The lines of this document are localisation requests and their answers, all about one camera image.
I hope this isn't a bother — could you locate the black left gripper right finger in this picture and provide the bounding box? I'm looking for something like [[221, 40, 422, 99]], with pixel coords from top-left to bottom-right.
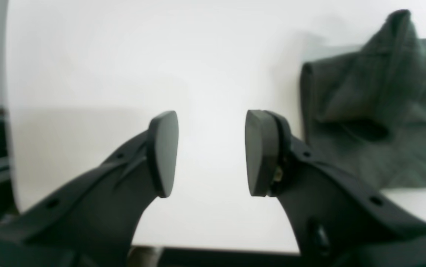
[[245, 110, 426, 267]]

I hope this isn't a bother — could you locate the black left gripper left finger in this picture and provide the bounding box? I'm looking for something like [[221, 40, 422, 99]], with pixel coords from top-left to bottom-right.
[[0, 111, 179, 267]]

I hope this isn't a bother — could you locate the dark grey T-shirt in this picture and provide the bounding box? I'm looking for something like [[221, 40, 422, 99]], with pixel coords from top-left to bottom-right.
[[300, 10, 426, 189]]

